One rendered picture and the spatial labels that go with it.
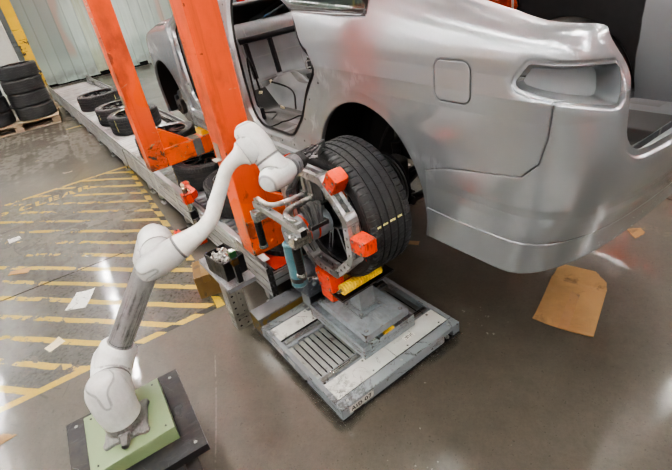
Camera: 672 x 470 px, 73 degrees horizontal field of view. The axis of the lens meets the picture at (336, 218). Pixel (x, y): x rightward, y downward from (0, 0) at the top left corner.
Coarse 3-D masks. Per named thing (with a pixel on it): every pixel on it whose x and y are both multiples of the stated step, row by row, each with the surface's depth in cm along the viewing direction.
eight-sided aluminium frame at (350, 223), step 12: (312, 168) 203; (312, 180) 198; (288, 192) 228; (324, 192) 194; (288, 204) 230; (336, 204) 191; (348, 204) 192; (348, 216) 190; (348, 228) 191; (348, 240) 194; (312, 252) 234; (348, 252) 199; (324, 264) 225; (336, 264) 223; (348, 264) 203; (336, 276) 218
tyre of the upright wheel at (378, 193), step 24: (336, 144) 206; (360, 144) 206; (360, 168) 195; (384, 168) 198; (360, 192) 190; (384, 192) 195; (360, 216) 195; (384, 216) 194; (408, 216) 202; (384, 240) 199; (408, 240) 211; (360, 264) 212
